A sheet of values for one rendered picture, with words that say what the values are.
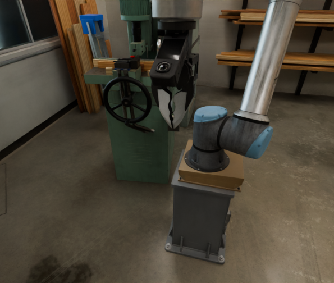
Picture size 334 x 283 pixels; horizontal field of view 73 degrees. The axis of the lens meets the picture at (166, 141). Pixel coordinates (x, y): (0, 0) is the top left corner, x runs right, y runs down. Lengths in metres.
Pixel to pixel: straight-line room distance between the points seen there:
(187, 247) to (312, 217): 0.94
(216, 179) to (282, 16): 0.70
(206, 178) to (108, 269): 0.81
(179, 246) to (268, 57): 1.15
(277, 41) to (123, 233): 1.38
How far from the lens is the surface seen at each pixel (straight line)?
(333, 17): 3.47
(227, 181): 1.10
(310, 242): 1.83
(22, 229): 1.90
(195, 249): 1.54
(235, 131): 0.97
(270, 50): 0.98
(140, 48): 1.54
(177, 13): 0.43
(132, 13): 1.49
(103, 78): 1.54
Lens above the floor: 1.34
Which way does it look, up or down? 34 degrees down
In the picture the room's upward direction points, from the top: straight up
